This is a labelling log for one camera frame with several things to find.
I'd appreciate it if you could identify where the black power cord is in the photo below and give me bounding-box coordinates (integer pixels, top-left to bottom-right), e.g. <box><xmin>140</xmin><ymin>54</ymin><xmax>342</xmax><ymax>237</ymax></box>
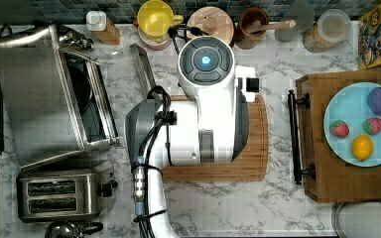
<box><xmin>0</xmin><ymin>24</ymin><xmax>14</xmax><ymax>158</ymax></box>

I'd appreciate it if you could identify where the red plush strawberry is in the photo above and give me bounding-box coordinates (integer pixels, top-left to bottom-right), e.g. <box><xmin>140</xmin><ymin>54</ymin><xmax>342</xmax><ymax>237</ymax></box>
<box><xmin>362</xmin><ymin>117</ymin><xmax>381</xmax><ymax>135</ymax></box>
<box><xmin>328</xmin><ymin>120</ymin><xmax>349</xmax><ymax>138</ymax></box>

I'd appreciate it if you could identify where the wooden tray with black handle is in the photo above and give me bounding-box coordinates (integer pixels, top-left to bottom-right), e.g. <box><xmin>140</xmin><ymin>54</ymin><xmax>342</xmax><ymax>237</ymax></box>
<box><xmin>288</xmin><ymin>69</ymin><xmax>381</xmax><ymax>202</ymax></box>

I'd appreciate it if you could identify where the stainless steel toaster oven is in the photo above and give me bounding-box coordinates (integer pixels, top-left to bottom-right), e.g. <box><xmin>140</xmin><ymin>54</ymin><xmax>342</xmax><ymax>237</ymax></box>
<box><xmin>0</xmin><ymin>25</ymin><xmax>117</xmax><ymax>170</ymax></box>

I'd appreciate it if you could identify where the wooden pestle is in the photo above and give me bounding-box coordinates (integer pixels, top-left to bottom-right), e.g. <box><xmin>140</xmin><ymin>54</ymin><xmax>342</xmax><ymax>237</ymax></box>
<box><xmin>248</xmin><ymin>20</ymin><xmax>297</xmax><ymax>34</ymax></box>

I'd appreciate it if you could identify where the light blue plate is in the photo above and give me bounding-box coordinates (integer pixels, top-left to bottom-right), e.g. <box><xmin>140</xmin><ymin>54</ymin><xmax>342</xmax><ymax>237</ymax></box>
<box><xmin>322</xmin><ymin>82</ymin><xmax>381</xmax><ymax>168</ymax></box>

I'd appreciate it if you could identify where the bamboo cutting board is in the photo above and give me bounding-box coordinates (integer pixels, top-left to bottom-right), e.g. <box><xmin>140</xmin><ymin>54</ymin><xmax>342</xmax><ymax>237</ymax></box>
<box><xmin>163</xmin><ymin>95</ymin><xmax>269</xmax><ymax>181</ymax></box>

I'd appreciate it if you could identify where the red plush strawberry left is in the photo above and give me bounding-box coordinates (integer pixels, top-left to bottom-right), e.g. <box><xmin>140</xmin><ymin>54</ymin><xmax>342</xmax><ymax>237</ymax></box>
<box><xmin>328</xmin><ymin>120</ymin><xmax>349</xmax><ymax>138</ymax></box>

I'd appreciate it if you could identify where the glass oven door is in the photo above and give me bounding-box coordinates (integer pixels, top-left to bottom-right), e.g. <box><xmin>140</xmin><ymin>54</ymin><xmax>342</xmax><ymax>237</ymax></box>
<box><xmin>96</xmin><ymin>44</ymin><xmax>156</xmax><ymax>98</ymax></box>

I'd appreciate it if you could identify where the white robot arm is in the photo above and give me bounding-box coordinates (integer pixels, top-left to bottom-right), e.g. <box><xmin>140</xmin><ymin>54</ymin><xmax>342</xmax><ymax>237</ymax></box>
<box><xmin>124</xmin><ymin>36</ymin><xmax>254</xmax><ymax>238</ymax></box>

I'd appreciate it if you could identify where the stainless steel two-slot toaster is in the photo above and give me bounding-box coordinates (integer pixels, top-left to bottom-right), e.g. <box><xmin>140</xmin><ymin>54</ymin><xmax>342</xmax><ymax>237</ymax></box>
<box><xmin>16</xmin><ymin>161</ymin><xmax>118</xmax><ymax>223</ymax></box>

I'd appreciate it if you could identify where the yellow plush lemon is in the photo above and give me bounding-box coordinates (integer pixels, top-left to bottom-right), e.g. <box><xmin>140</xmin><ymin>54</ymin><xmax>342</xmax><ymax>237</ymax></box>
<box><xmin>351</xmin><ymin>135</ymin><xmax>374</xmax><ymax>161</ymax></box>

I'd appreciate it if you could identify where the yellow mug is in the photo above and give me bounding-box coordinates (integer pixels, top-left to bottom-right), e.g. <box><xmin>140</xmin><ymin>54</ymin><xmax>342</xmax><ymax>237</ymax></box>
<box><xmin>137</xmin><ymin>0</ymin><xmax>184</xmax><ymax>43</ymax></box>

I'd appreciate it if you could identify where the white-capped spice bottle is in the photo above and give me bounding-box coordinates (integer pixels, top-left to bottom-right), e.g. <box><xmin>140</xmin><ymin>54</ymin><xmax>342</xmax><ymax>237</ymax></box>
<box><xmin>85</xmin><ymin>11</ymin><xmax>121</xmax><ymax>46</ymax></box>

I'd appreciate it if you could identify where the frosted grey cup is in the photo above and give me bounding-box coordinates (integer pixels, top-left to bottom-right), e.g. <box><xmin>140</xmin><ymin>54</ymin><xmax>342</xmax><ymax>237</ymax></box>
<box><xmin>275</xmin><ymin>0</ymin><xmax>315</xmax><ymax>43</ymax></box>

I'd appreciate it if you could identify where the red plush strawberry right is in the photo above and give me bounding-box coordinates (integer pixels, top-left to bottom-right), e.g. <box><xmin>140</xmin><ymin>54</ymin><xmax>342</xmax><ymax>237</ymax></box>
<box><xmin>362</xmin><ymin>117</ymin><xmax>381</xmax><ymax>135</ymax></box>

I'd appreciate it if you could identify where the chrome kettle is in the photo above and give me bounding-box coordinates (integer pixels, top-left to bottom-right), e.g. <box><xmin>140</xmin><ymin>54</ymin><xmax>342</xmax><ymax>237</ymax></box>
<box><xmin>45</xmin><ymin>221</ymin><xmax>103</xmax><ymax>238</ymax></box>

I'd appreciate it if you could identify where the wooden mortar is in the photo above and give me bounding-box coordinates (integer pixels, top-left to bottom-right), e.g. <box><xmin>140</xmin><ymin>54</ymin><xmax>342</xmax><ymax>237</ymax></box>
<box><xmin>234</xmin><ymin>7</ymin><xmax>269</xmax><ymax>50</ymax></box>

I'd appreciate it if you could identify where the metal bowl rim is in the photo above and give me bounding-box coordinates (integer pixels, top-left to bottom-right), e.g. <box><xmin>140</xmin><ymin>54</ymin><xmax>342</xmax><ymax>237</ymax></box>
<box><xmin>331</xmin><ymin>201</ymin><xmax>381</xmax><ymax>238</ymax></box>

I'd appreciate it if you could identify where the yellow cereal box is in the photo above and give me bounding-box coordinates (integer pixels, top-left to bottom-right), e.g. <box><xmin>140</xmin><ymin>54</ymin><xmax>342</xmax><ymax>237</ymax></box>
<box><xmin>357</xmin><ymin>0</ymin><xmax>381</xmax><ymax>70</ymax></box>

